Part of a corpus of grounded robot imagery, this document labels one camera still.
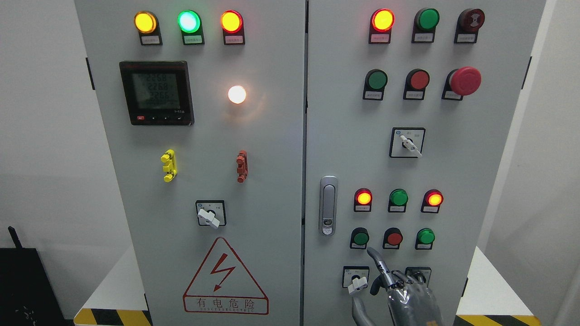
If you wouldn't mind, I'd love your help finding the left door selector switch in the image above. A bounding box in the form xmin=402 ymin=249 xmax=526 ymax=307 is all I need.
xmin=195 ymin=200 xmax=227 ymax=229

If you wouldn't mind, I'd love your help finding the dark red buzzer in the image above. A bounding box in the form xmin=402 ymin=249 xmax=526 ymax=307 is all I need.
xmin=454 ymin=8 xmax=485 ymax=44

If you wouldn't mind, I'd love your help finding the orange-red indicator lamp top left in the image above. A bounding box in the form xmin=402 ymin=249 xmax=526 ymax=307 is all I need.
xmin=220 ymin=10 xmax=245 ymax=45

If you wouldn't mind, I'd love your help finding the red indicator lamp lower right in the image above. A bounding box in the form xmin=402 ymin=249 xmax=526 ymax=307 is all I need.
xmin=421 ymin=189 xmax=444 ymax=213

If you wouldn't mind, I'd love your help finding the black digital power meter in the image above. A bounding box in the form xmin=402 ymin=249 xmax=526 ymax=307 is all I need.
xmin=119 ymin=61 xmax=194 ymax=125

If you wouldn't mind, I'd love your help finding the red lit lamp top right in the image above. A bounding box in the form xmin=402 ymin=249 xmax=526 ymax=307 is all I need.
xmin=368 ymin=8 xmax=395 ymax=44

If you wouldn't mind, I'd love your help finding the red stop push button lower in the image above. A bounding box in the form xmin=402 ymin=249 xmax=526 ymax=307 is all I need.
xmin=382 ymin=227 xmax=403 ymax=249

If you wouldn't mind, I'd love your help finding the green lamp button lower right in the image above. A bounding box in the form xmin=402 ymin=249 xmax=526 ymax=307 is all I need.
xmin=415 ymin=228 xmax=435 ymax=250

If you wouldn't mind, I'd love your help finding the yellow indicator lamp top left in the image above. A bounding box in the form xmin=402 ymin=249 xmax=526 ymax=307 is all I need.
xmin=133 ymin=10 xmax=162 ymax=46

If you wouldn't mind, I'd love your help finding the green push button upper row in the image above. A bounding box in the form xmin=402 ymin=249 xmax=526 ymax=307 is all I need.
xmin=362 ymin=69 xmax=388 ymax=101

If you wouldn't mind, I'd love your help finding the yellow terminal connector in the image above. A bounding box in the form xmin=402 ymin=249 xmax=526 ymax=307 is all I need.
xmin=161 ymin=149 xmax=178 ymax=183

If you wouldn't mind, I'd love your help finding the red push button upper row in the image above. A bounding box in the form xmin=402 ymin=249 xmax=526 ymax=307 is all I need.
xmin=403 ymin=69 xmax=430 ymax=101

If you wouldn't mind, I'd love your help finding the black box with antenna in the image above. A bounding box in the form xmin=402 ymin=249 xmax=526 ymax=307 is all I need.
xmin=0 ymin=226 xmax=67 ymax=326

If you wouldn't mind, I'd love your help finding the red terminal connector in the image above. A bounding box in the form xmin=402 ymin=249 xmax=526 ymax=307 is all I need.
xmin=236 ymin=150 xmax=248 ymax=183

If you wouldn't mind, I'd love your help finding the green indicator lamp lower middle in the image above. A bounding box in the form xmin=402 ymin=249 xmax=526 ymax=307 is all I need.
xmin=387 ymin=188 xmax=409 ymax=213

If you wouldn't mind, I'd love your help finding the green lamp top right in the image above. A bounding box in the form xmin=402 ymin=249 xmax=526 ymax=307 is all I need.
xmin=411 ymin=8 xmax=440 ymax=43

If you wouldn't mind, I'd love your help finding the grey right cabinet door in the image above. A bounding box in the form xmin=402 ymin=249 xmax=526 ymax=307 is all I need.
xmin=303 ymin=0 xmax=546 ymax=326

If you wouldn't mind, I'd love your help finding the red electric hazard warning sticker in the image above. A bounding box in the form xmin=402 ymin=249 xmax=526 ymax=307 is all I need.
xmin=183 ymin=237 xmax=269 ymax=315

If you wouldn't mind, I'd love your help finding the silver door lock handle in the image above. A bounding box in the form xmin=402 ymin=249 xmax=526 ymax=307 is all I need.
xmin=319 ymin=175 xmax=338 ymax=236

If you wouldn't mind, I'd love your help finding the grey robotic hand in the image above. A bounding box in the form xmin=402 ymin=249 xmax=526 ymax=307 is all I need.
xmin=367 ymin=246 xmax=444 ymax=326

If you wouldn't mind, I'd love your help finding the green start push button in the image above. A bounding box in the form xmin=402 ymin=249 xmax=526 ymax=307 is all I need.
xmin=350 ymin=227 xmax=370 ymax=249

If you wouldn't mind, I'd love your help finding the grey left cabinet door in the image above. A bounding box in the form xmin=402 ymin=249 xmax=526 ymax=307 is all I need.
xmin=75 ymin=0 xmax=306 ymax=326

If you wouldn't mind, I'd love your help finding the red indicator lamp lower left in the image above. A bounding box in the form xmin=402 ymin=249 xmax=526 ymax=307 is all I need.
xmin=353 ymin=188 xmax=372 ymax=212

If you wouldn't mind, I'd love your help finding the grey cabinet door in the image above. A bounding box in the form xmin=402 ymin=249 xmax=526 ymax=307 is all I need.
xmin=303 ymin=0 xmax=546 ymax=326
xmin=75 ymin=0 xmax=306 ymax=326

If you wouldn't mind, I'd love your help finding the white platform with hazard stripes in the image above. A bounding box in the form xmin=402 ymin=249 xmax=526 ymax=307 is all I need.
xmin=71 ymin=247 xmax=541 ymax=326

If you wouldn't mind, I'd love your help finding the lower left selector switch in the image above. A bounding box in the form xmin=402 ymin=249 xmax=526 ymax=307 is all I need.
xmin=342 ymin=265 xmax=370 ymax=295

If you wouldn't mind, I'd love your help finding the red emergency stop mushroom button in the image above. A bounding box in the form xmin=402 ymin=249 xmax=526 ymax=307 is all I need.
xmin=441 ymin=66 xmax=481 ymax=101

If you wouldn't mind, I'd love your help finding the black rotary knob switch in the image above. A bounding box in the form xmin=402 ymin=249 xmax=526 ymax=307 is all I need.
xmin=405 ymin=266 xmax=432 ymax=286

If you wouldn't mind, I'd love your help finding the upper right selector switch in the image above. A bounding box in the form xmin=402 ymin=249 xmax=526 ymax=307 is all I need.
xmin=389 ymin=127 xmax=426 ymax=158

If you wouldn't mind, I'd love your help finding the green indicator lamp top left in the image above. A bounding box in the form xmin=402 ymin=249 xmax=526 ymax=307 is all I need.
xmin=177 ymin=10 xmax=205 ymax=45

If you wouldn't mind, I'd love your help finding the green indicator lamp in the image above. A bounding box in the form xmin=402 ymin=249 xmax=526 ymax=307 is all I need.
xmin=387 ymin=188 xmax=409 ymax=213
xmin=177 ymin=10 xmax=205 ymax=45

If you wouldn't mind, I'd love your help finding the white indicator lamp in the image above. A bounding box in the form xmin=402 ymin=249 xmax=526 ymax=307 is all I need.
xmin=227 ymin=85 xmax=247 ymax=105

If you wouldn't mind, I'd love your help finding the red indicator lamp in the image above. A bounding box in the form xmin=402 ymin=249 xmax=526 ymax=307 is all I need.
xmin=353 ymin=188 xmax=372 ymax=212
xmin=421 ymin=189 xmax=444 ymax=213

